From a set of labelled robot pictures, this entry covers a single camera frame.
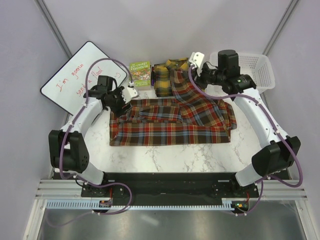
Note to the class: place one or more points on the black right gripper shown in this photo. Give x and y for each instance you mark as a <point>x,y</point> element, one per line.
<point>198,77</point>

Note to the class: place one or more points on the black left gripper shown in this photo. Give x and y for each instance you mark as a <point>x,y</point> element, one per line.
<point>119,111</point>

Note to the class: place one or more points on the red brown plaid shirt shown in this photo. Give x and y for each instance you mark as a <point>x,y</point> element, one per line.
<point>187,118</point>

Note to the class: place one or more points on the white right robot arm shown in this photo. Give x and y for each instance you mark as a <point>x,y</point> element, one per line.
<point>278,150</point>

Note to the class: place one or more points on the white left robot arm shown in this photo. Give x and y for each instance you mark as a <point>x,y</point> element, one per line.
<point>67,147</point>

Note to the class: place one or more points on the green treehouse book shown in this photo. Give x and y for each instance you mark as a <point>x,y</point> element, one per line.
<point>141,74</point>

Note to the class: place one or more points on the folded yellow plaid shirt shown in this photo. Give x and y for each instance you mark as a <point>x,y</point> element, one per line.
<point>162,71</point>

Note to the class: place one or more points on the white dry-erase board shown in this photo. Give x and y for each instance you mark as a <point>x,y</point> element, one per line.
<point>66,87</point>

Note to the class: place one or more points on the white plastic basket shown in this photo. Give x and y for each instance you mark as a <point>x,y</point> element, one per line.
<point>259,68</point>

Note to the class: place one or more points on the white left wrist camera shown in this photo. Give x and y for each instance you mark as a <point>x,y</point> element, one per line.
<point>129,93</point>

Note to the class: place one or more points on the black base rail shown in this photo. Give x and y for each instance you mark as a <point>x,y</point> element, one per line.
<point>170,189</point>

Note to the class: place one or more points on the white slotted cable duct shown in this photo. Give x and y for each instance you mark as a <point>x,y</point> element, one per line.
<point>70,204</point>

